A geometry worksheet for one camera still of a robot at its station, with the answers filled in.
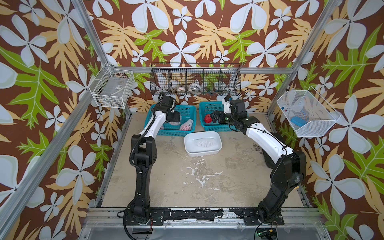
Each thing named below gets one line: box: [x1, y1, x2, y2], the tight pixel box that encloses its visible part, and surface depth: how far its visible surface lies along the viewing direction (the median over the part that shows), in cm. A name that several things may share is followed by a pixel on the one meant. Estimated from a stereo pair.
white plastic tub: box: [184, 131, 223, 157], surface depth 100 cm
